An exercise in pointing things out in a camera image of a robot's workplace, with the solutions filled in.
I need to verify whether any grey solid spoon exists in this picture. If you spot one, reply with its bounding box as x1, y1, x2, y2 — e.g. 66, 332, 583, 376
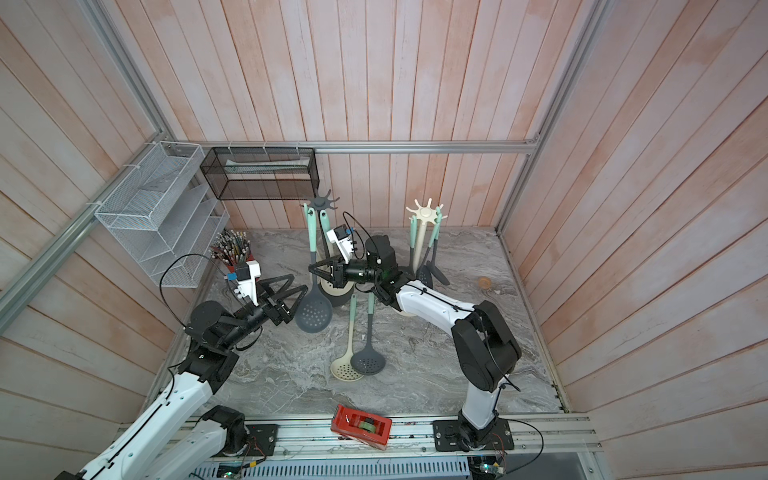
295, 210, 333, 333

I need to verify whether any red pencil cup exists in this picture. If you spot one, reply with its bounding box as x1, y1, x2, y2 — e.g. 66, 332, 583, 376
210, 228, 254, 272

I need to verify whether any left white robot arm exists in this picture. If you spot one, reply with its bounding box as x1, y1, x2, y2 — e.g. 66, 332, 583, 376
58, 274, 308, 479

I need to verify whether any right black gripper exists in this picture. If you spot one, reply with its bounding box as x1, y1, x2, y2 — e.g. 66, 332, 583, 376
312, 256, 386, 294

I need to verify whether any grey skimmer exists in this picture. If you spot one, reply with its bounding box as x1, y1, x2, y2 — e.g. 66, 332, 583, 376
351, 292, 386, 375
417, 224, 439, 288
409, 214, 418, 255
428, 206, 451, 287

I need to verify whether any red tape dispenser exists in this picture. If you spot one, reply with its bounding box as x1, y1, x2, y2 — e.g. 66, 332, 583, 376
331, 405, 393, 451

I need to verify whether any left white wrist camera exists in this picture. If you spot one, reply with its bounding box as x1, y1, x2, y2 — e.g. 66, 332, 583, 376
227, 257, 261, 305

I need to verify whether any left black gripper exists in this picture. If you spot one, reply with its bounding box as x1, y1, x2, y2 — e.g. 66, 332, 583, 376
219, 273, 309, 350

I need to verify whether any white wire mesh shelf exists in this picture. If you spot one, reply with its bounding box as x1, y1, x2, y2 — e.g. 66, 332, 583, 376
95, 142, 229, 289

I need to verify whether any aluminium frame rail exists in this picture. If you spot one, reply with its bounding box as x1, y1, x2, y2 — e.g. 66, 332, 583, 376
191, 140, 538, 154

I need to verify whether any cream utensil rack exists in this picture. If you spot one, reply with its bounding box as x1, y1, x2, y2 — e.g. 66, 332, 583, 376
405, 199, 450, 293

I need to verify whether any dark grey utensil rack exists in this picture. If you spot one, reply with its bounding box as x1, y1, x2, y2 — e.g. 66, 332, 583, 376
311, 190, 353, 307

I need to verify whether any black mesh wall basket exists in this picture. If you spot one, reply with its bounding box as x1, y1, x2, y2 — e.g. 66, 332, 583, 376
201, 146, 320, 201

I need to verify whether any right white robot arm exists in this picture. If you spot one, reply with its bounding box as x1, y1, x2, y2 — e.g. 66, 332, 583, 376
308, 235, 522, 452

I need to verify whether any cream skimmer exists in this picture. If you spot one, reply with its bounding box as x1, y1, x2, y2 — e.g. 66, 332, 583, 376
330, 294, 363, 382
319, 210, 353, 306
303, 203, 315, 243

